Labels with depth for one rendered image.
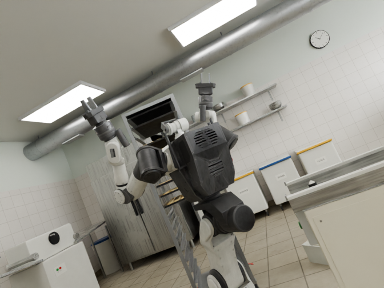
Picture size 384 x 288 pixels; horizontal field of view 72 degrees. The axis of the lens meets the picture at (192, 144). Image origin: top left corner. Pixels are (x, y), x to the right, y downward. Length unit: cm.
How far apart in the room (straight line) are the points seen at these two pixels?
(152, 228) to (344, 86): 409
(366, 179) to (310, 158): 349
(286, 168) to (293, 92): 149
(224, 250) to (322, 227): 55
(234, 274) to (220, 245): 18
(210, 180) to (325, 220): 46
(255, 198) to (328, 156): 128
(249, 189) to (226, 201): 330
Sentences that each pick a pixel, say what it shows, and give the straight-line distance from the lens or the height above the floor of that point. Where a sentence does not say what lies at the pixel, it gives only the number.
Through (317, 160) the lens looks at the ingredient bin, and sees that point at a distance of 453.
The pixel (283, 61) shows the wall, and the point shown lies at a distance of 534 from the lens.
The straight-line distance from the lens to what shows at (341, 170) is 133.
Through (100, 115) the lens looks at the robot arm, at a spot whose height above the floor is 155.
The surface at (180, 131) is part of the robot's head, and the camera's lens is 135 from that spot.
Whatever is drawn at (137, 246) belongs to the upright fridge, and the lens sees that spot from 500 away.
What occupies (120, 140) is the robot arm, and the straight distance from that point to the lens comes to 135.
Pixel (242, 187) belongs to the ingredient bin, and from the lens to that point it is 452.
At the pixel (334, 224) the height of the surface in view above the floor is 77.
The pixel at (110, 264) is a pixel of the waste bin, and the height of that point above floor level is 17.
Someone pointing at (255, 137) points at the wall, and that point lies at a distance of 511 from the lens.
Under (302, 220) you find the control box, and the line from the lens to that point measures 110.
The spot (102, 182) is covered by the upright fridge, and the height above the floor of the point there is 163.
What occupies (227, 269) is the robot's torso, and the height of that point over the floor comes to 61.
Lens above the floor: 111
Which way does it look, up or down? 6 degrees up
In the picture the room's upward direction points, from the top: 24 degrees counter-clockwise
